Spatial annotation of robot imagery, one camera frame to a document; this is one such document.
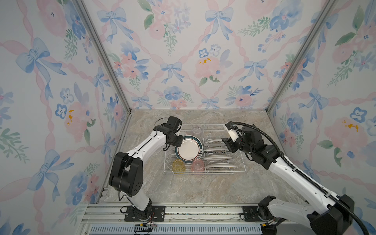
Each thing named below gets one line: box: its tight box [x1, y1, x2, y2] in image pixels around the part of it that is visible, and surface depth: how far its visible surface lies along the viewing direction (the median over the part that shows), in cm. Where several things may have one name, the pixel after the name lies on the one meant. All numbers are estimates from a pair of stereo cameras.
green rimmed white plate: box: [174, 135, 204, 164], surface depth 95 cm
